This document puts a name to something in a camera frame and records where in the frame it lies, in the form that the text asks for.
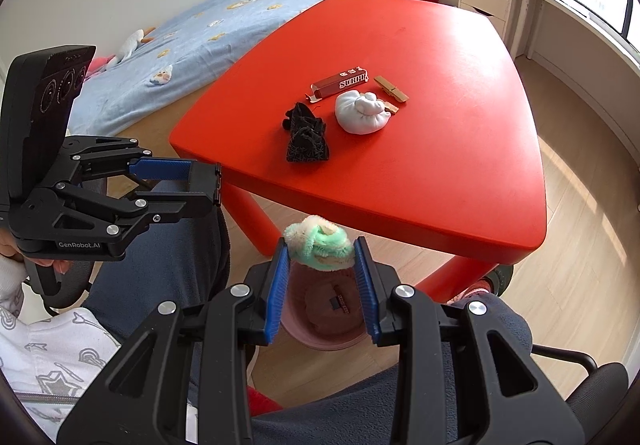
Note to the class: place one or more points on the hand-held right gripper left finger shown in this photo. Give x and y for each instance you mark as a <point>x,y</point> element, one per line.
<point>277,295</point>

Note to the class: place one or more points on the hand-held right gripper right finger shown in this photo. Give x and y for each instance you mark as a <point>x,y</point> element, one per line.
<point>367,295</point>

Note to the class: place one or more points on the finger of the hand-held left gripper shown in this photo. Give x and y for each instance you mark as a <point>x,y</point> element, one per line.
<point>160,168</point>
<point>185,205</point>

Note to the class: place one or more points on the pink plastic bin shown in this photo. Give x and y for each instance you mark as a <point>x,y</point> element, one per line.
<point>299,320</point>

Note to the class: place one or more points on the green white fluffy sock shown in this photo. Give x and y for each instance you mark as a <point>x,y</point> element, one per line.
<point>315,245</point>

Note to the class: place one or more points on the person's left forearm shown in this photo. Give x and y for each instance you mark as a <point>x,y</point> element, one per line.
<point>10,285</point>

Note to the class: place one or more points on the person's left hand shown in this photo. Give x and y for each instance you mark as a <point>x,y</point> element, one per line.
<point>9,247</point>

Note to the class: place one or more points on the pink cloth with black label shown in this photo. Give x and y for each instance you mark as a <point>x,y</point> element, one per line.
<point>325,320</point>

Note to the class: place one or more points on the person's left leg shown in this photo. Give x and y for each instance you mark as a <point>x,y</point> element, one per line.
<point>165,265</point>

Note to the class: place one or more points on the pink plush toy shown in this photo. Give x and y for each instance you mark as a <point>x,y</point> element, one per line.
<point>100,65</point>

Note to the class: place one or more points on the pink slipper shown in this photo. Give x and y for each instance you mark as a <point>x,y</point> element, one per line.
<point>472,296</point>

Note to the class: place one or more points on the red slipper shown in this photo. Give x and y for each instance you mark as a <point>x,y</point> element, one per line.
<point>262,402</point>

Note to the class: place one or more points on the white goose plush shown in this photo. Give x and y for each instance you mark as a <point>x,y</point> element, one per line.
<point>131,45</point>

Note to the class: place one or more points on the black crumpled cloth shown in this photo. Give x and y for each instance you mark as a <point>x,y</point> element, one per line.
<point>307,140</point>

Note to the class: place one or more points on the bed with blue sheet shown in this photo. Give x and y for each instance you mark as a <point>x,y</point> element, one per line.
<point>210,15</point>

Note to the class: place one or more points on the white balled cloth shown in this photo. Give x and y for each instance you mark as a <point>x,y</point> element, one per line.
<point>360,115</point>

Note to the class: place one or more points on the wooden clothespin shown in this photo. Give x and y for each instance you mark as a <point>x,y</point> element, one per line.
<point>392,108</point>
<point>392,90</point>

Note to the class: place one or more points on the red paper box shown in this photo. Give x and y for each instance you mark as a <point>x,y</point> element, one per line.
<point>332,84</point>

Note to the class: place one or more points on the white printed shirt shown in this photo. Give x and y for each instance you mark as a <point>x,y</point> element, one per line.
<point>65,365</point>

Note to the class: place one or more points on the black office chair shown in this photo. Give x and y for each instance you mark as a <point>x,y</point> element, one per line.
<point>600,390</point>

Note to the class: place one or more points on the red table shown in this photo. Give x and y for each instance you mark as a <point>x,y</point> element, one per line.
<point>425,50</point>

